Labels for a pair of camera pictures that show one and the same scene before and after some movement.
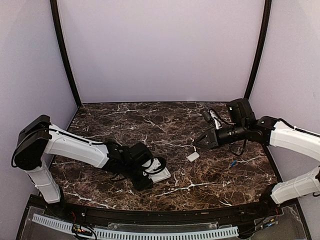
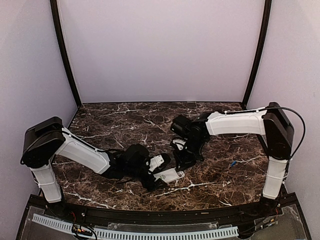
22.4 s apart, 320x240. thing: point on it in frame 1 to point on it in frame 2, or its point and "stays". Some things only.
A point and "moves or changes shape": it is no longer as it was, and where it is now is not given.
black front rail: (95, 212) stays
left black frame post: (55, 13) stays
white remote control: (165, 174) moves or changes shape
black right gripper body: (239, 133) to (190, 154)
